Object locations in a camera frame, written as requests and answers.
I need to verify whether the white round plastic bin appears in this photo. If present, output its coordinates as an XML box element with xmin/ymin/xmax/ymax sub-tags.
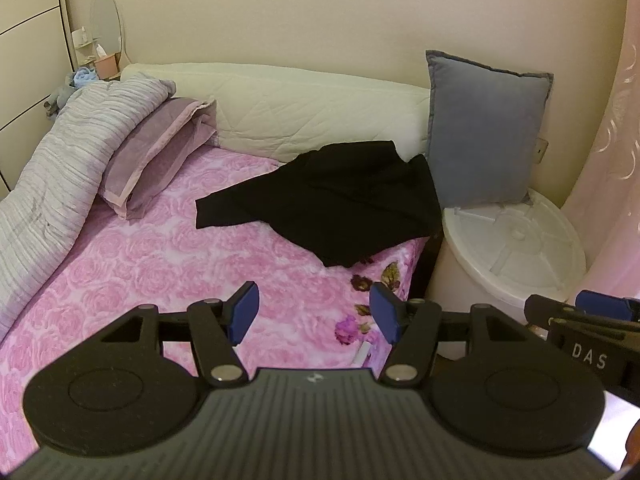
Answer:
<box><xmin>426</xmin><ymin>188</ymin><xmax>587</xmax><ymax>361</ymax></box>

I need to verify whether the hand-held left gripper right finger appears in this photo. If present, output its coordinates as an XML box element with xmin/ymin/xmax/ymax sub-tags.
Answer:
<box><xmin>370</xmin><ymin>282</ymin><xmax>528</xmax><ymax>387</ymax></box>

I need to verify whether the grey striped quilt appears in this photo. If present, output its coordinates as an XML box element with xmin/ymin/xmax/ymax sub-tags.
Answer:
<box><xmin>0</xmin><ymin>72</ymin><xmax>177</xmax><ymax>341</ymax></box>

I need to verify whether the oval mirror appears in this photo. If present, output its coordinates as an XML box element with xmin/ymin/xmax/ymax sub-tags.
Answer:
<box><xmin>90</xmin><ymin>0</ymin><xmax>122</xmax><ymax>56</ymax></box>

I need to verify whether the lilac pillow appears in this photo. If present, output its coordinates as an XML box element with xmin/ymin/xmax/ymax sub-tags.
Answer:
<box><xmin>97</xmin><ymin>97</ymin><xmax>219</xmax><ymax>220</ymax></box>

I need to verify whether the grey plush toy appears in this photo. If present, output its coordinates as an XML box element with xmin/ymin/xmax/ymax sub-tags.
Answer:
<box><xmin>44</xmin><ymin>84</ymin><xmax>81</xmax><ymax>118</ymax></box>

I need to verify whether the black garment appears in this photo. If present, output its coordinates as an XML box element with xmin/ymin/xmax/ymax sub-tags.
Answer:
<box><xmin>195</xmin><ymin>140</ymin><xmax>443</xmax><ymax>268</ymax></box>

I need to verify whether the pink curtain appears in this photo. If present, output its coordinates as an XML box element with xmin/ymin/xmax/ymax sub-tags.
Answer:
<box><xmin>562</xmin><ymin>0</ymin><xmax>640</xmax><ymax>306</ymax></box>

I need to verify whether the dark bed frame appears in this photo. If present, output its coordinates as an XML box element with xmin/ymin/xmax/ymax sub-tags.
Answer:
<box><xmin>411</xmin><ymin>234</ymin><xmax>445</xmax><ymax>306</ymax></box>

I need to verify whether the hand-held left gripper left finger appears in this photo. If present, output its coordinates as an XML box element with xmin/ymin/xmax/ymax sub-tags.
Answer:
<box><xmin>100</xmin><ymin>281</ymin><xmax>261</xmax><ymax>388</ymax></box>

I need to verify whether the pink rose blanket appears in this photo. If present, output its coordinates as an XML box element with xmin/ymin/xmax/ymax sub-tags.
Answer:
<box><xmin>0</xmin><ymin>145</ymin><xmax>431</xmax><ymax>458</ymax></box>

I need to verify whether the grey-blue cushion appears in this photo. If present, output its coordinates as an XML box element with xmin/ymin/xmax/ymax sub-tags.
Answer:
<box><xmin>425</xmin><ymin>50</ymin><xmax>554</xmax><ymax>209</ymax></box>

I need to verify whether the white wardrobe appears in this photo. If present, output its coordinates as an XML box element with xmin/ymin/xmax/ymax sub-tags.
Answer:
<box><xmin>0</xmin><ymin>0</ymin><xmax>76</xmax><ymax>201</ymax></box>

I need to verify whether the cream quilted headboard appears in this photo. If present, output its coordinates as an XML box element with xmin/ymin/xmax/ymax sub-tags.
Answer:
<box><xmin>120</xmin><ymin>62</ymin><xmax>432</xmax><ymax>163</ymax></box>

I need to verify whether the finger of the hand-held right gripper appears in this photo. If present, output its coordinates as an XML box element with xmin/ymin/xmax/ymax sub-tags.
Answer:
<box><xmin>575</xmin><ymin>290</ymin><xmax>640</xmax><ymax>322</ymax></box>
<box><xmin>524</xmin><ymin>294</ymin><xmax>640</xmax><ymax>333</ymax></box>

